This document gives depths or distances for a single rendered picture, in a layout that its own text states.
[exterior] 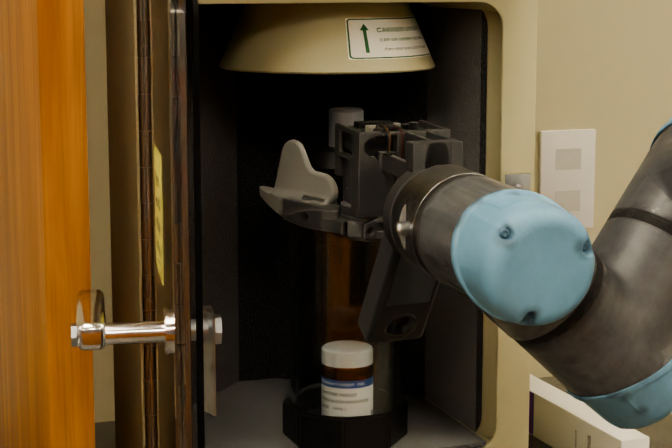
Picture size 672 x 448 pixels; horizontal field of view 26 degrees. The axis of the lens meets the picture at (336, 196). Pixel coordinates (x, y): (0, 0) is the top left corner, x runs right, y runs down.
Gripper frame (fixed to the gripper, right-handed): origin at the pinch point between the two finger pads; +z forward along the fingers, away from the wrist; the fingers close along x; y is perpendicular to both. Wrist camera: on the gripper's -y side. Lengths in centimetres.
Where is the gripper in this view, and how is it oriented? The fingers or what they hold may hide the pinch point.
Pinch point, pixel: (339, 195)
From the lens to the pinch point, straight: 117.8
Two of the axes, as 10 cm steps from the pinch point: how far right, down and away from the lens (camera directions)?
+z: -3.3, -1.8, 9.3
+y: 0.1, -9.8, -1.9
